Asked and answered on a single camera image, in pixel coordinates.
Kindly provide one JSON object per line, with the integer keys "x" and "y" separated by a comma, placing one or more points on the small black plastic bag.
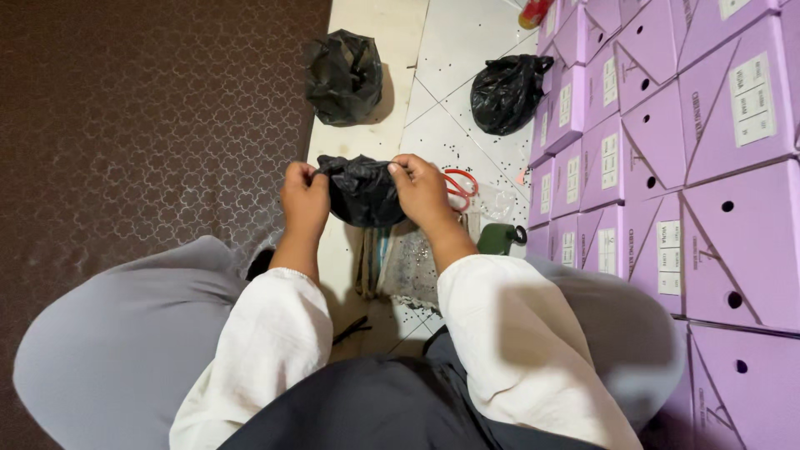
{"x": 359, "y": 190}

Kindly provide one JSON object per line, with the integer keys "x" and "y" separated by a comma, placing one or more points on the person's left hand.
{"x": 306, "y": 203}

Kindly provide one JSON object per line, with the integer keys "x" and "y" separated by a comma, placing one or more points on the person's left fingers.
{"x": 306, "y": 172}

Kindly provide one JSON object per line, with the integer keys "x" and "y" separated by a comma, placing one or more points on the tied black plastic bag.
{"x": 344, "y": 76}

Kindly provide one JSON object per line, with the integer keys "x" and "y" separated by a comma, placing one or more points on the person's right hand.
{"x": 425, "y": 194}

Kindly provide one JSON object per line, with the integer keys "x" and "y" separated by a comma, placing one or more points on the clear plastic wrapper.
{"x": 497, "y": 203}

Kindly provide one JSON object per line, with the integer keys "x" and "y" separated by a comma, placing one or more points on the brown patterned carpet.
{"x": 144, "y": 125}

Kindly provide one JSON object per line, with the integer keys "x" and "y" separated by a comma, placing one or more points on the scattered black beads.
{"x": 462, "y": 131}

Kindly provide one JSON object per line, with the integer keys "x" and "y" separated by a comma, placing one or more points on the person's right fingers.
{"x": 406, "y": 169}

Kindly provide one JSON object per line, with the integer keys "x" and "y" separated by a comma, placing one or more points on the red and yellow container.
{"x": 532, "y": 12}

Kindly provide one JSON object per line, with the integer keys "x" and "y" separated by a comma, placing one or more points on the green tape dispenser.
{"x": 500, "y": 239}

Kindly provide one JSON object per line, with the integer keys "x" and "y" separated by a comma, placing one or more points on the stack of purple shoe boxes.
{"x": 675, "y": 162}

